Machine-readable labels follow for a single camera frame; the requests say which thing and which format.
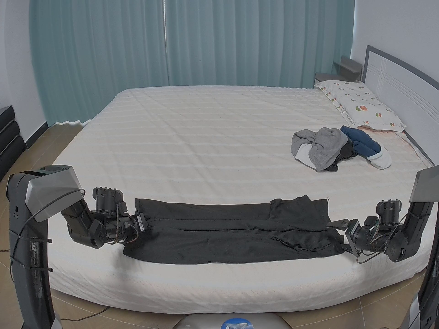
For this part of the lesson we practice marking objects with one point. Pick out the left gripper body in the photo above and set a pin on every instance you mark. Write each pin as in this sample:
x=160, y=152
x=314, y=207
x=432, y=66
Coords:
x=133, y=225

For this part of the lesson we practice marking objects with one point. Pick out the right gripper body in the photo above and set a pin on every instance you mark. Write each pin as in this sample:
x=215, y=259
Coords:
x=362, y=238

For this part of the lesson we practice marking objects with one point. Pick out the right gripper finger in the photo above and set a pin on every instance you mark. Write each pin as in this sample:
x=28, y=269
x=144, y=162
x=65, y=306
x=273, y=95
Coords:
x=332, y=225

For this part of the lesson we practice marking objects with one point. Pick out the black T-shirt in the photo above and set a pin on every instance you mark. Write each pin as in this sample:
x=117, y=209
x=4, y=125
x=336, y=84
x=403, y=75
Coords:
x=223, y=238

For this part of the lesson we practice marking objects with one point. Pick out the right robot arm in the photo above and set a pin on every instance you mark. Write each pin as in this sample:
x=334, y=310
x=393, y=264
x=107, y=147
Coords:
x=411, y=231

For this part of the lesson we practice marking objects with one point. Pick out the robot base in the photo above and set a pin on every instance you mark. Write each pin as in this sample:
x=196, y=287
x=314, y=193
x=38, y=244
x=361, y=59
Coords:
x=205, y=322

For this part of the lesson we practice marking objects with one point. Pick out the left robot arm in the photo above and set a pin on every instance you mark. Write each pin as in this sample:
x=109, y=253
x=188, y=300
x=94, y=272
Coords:
x=79, y=224

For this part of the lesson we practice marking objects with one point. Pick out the pile of clothes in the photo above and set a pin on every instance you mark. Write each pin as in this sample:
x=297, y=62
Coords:
x=322, y=146

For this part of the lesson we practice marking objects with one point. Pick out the bed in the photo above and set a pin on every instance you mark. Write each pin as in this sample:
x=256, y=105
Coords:
x=205, y=132

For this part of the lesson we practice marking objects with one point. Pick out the white printed pillow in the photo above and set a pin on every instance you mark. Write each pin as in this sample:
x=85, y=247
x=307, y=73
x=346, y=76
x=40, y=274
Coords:
x=360, y=105

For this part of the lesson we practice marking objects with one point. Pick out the black chest of drawers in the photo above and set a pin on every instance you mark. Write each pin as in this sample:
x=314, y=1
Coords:
x=10, y=135

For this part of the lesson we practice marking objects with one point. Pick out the grey bedside table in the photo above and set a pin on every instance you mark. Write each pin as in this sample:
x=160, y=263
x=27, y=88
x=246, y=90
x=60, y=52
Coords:
x=346, y=68

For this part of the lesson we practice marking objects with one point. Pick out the blue-green curtain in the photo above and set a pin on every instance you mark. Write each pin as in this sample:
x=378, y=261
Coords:
x=257, y=33
x=99, y=46

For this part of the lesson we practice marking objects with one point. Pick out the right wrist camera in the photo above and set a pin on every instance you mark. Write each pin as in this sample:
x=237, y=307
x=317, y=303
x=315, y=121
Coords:
x=370, y=222

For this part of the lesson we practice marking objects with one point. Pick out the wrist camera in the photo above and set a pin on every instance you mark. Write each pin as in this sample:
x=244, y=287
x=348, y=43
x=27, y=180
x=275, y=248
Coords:
x=370, y=222
x=121, y=207

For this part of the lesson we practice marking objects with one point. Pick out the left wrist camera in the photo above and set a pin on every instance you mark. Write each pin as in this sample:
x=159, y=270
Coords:
x=121, y=207

